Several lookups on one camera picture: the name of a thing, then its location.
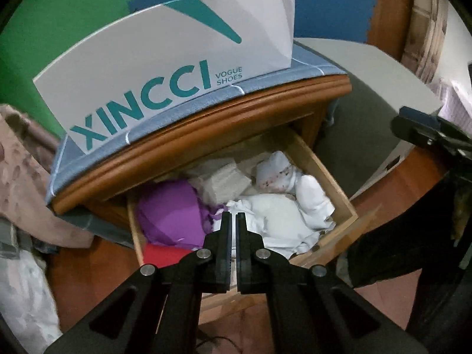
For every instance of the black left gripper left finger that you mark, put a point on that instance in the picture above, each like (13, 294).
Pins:
(217, 267)

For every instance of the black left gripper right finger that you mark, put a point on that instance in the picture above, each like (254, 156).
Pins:
(250, 276)

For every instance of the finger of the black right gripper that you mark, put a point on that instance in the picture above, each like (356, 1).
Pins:
(422, 129)

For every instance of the red underwear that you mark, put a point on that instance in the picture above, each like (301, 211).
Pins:
(163, 256)

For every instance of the purple bra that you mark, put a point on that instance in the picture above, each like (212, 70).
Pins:
(174, 215)

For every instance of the white folded underwear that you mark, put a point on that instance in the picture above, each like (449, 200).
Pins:
(289, 225)

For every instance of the wooden drawer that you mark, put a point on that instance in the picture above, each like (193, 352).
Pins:
(247, 155)

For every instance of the beige folded underwear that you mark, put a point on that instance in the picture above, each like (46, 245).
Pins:
(218, 181)

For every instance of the white floral underwear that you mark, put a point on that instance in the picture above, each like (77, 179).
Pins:
(277, 175)

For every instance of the grey cabinet box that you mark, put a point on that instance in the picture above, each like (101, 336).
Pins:
(359, 148)

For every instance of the black trouser leg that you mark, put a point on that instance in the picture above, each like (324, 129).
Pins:
(433, 236)

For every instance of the wooden nightstand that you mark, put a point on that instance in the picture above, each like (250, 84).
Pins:
(198, 135)

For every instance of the blue checked cloth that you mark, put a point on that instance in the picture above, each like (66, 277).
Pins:
(70, 162)

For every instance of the white patterned bedding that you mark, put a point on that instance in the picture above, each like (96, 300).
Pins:
(27, 304)

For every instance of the white XINCCI shoe box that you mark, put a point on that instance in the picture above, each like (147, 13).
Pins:
(159, 58)

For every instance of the beige floral pillow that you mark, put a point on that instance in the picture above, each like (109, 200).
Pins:
(27, 154)

